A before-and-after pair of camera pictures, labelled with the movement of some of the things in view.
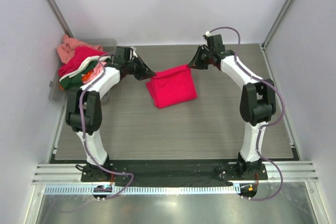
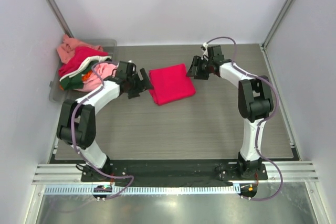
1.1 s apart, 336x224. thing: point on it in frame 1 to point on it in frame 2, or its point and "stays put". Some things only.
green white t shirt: x=74 y=80 stays put
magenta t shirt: x=172 y=86 stays put
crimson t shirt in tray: x=80 y=54 stays put
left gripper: x=138 y=67 to x=139 y=84
